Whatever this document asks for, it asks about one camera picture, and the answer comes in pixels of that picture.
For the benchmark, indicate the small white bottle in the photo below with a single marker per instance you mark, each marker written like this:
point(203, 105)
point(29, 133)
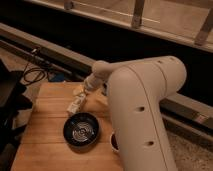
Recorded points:
point(76, 104)

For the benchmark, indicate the black round bowl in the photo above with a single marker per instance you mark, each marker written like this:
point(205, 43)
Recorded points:
point(81, 129)

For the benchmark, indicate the black object at left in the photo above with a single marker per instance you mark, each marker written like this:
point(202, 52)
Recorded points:
point(12, 101)

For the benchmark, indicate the wooden board table top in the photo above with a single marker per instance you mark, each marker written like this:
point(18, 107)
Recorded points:
point(43, 147)

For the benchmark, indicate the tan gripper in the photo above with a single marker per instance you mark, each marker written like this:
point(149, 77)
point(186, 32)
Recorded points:
point(79, 90)

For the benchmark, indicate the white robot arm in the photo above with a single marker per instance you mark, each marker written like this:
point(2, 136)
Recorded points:
point(134, 90)

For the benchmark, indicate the blue object behind table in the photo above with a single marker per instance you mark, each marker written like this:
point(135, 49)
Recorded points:
point(57, 78)

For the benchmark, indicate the metal rail beam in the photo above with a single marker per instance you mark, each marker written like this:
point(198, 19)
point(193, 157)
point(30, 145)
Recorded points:
point(192, 105)

